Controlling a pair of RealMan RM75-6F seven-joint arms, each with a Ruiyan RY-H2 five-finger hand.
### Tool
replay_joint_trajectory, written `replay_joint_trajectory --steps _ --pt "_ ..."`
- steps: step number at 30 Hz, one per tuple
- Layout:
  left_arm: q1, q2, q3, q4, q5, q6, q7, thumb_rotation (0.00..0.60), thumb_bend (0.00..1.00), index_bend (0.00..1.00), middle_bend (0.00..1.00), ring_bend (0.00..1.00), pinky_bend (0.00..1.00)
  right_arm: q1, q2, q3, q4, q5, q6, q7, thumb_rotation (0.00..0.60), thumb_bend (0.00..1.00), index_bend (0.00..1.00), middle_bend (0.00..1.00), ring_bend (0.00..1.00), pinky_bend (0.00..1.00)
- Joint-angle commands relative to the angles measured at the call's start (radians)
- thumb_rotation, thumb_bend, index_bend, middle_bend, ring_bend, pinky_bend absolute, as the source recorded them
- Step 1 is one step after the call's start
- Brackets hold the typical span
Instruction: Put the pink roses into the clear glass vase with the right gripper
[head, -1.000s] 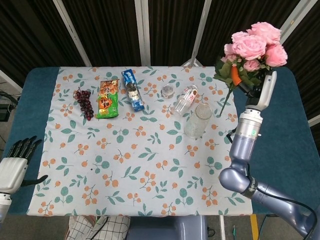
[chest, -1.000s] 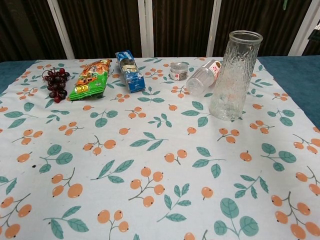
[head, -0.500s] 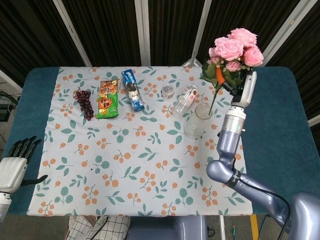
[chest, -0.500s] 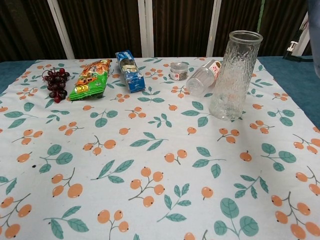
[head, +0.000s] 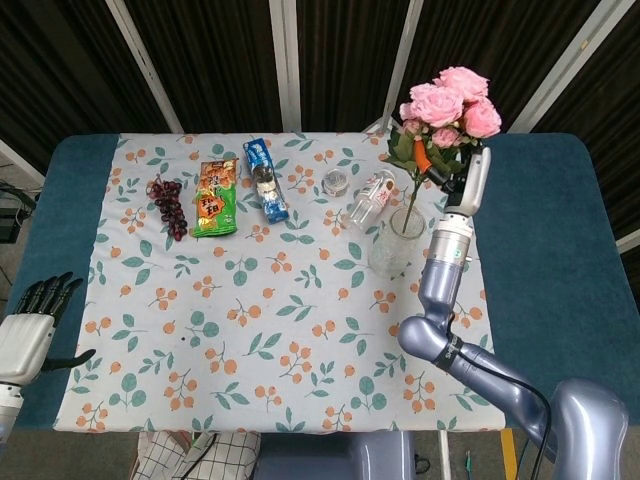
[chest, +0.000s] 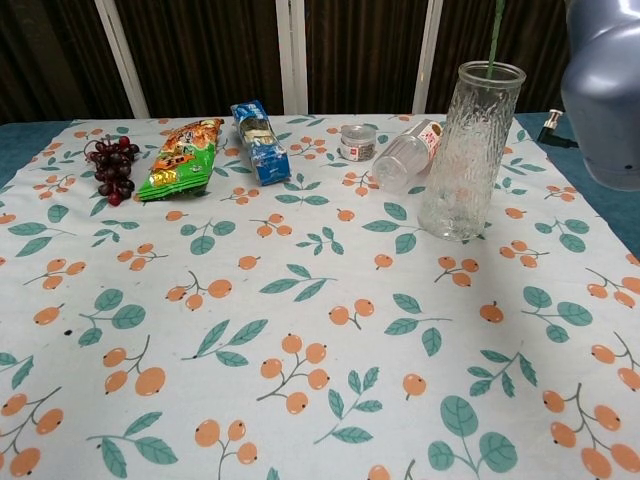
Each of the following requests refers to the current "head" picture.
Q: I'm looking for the teal table cover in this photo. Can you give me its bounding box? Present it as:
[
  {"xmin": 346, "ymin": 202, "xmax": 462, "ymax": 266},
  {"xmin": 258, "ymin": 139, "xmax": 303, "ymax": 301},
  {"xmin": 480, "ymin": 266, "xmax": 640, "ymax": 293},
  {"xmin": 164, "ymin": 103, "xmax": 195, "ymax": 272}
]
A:
[{"xmin": 7, "ymin": 132, "xmax": 632, "ymax": 434}]

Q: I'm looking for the white table leg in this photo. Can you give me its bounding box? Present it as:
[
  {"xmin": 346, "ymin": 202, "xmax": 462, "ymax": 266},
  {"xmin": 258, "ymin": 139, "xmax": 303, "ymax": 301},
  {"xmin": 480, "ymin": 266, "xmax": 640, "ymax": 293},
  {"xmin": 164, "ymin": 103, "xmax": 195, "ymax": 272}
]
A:
[{"xmin": 438, "ymin": 432, "xmax": 452, "ymax": 480}]

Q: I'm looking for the white partition frame post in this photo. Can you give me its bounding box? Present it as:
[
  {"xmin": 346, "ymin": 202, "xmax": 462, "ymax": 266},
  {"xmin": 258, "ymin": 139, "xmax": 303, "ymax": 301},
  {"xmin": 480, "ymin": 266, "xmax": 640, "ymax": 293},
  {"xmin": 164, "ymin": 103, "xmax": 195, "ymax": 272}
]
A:
[
  {"xmin": 384, "ymin": 0, "xmax": 425, "ymax": 109},
  {"xmin": 499, "ymin": 0, "xmax": 632, "ymax": 134},
  {"xmin": 268, "ymin": 0, "xmax": 304, "ymax": 134},
  {"xmin": 104, "ymin": 0, "xmax": 185, "ymax": 134}
]

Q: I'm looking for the purple grape bunch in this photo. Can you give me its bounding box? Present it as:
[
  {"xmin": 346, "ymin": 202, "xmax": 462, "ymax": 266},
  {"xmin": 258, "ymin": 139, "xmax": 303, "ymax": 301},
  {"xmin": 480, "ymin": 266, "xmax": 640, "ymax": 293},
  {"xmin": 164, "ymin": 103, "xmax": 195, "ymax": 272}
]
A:
[{"xmin": 146, "ymin": 175, "xmax": 190, "ymax": 244}]

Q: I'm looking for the clear glass vase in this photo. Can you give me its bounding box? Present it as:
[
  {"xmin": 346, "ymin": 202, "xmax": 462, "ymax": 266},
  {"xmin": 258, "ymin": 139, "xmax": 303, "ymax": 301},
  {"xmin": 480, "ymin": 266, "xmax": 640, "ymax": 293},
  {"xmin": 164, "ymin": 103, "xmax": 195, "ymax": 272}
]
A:
[{"xmin": 368, "ymin": 207, "xmax": 426, "ymax": 279}]

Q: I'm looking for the white checkered fabric bag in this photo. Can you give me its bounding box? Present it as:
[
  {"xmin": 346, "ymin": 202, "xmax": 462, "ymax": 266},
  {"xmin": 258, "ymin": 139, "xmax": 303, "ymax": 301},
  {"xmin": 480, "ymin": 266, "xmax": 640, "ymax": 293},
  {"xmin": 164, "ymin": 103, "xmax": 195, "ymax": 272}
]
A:
[{"xmin": 130, "ymin": 429, "xmax": 262, "ymax": 480}]

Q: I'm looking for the black cables and electronics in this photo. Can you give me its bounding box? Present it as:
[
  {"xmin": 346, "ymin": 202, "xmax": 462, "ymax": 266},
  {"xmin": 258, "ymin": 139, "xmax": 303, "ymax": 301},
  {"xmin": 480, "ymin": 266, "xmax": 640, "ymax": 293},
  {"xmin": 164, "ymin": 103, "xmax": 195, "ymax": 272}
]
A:
[{"xmin": 0, "ymin": 179, "xmax": 40, "ymax": 244}]

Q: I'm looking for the clear plastic water bottle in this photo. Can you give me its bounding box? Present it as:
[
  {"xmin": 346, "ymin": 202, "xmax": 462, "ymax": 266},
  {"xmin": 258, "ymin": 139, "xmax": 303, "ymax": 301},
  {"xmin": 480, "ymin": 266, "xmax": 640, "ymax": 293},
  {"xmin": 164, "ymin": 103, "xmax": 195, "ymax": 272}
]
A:
[{"xmin": 345, "ymin": 169, "xmax": 397, "ymax": 235}]

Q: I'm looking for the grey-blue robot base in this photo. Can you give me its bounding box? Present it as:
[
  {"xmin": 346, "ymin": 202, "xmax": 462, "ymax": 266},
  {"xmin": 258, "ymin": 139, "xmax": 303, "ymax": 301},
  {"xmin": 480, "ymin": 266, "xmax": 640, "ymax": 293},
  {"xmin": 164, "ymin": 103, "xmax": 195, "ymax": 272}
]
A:
[{"xmin": 257, "ymin": 430, "xmax": 417, "ymax": 480}]

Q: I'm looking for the pink rose bouquet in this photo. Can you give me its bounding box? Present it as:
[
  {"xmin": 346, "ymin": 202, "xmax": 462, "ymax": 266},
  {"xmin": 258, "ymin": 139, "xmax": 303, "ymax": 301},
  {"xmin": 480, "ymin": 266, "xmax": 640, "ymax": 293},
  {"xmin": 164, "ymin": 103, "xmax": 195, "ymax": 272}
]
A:
[{"xmin": 382, "ymin": 65, "xmax": 503, "ymax": 234}]

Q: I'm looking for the small round metal tin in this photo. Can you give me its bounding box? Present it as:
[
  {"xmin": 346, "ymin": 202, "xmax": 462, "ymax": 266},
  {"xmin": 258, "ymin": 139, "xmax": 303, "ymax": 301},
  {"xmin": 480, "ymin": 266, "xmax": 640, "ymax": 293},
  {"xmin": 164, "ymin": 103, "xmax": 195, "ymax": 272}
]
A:
[{"xmin": 322, "ymin": 168, "xmax": 350, "ymax": 197}]

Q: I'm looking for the right silver orange-tipped robot hand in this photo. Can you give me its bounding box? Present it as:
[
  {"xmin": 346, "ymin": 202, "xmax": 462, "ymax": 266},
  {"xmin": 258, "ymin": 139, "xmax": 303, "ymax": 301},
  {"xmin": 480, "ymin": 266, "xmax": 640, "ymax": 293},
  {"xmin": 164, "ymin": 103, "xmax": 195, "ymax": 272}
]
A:
[{"xmin": 412, "ymin": 141, "xmax": 494, "ymax": 217}]

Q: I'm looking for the blue cookie package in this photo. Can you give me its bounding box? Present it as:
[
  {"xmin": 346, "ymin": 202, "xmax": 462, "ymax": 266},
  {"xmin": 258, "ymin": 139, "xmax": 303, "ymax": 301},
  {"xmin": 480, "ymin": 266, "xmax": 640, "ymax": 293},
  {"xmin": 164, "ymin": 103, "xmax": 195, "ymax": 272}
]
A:
[{"xmin": 242, "ymin": 138, "xmax": 291, "ymax": 225}]

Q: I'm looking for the green orange snack bag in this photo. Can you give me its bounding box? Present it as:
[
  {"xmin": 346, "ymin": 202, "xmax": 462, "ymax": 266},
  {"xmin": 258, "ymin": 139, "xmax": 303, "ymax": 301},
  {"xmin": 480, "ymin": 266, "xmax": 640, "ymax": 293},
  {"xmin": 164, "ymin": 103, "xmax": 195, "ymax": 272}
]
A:
[{"xmin": 191, "ymin": 158, "xmax": 239, "ymax": 239}]

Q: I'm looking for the floral print tablecloth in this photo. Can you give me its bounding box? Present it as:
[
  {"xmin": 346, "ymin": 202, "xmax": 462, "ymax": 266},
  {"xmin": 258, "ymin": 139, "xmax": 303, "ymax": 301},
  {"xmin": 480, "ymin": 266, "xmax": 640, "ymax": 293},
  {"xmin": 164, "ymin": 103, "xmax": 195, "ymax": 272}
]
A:
[{"xmin": 52, "ymin": 131, "xmax": 507, "ymax": 434}]

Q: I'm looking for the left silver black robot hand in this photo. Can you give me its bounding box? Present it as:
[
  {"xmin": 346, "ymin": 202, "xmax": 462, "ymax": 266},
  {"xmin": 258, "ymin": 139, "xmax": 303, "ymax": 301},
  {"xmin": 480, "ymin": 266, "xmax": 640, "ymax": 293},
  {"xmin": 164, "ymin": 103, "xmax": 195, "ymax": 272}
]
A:
[{"xmin": 0, "ymin": 272, "xmax": 97, "ymax": 387}]

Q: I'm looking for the white stand with base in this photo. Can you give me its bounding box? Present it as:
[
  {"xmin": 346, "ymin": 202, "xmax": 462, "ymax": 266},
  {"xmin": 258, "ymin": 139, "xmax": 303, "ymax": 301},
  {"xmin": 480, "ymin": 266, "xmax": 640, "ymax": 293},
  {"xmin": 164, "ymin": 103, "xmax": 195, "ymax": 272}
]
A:
[{"xmin": 362, "ymin": 102, "xmax": 404, "ymax": 134}]

